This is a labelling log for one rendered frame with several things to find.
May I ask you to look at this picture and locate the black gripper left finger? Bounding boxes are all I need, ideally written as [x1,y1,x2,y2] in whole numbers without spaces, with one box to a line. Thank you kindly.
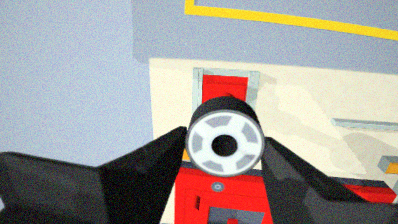
[0,126,187,224]

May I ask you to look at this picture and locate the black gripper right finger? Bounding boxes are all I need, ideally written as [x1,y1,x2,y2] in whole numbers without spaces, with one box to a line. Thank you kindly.
[261,136,398,224]

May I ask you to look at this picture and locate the yellow rectangular outline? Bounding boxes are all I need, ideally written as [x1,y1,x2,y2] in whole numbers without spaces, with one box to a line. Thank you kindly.
[184,0,398,40]

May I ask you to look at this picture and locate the dark grey wheel with white rim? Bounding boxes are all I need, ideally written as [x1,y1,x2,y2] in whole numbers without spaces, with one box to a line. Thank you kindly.
[185,96,265,177]

